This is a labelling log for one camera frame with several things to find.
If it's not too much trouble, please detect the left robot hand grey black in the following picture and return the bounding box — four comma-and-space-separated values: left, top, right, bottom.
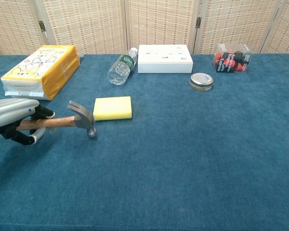
0, 98, 56, 146

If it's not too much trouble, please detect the wooden handle claw hammer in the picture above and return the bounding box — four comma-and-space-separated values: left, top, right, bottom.
15, 100, 97, 138

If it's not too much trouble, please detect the yellow sponge block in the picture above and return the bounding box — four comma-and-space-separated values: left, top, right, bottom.
92, 96, 133, 122

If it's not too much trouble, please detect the yellow cartoon tissue pack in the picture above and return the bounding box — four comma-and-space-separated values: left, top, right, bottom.
0, 44, 80, 101

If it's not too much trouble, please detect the clear plastic water bottle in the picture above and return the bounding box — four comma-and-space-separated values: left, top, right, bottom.
107, 47, 138, 86

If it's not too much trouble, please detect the white flat cardboard box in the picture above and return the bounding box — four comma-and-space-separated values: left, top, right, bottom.
137, 44, 194, 74

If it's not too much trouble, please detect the blue tablecloth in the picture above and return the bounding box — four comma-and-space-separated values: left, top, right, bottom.
0, 53, 289, 231

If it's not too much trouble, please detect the woven folding screen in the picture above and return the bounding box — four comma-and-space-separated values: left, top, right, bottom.
0, 0, 289, 58

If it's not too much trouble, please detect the round metal tin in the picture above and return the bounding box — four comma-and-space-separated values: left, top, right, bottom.
189, 73, 214, 91

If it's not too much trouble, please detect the clear box of coffee capsules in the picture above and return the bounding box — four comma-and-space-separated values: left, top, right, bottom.
211, 43, 253, 74

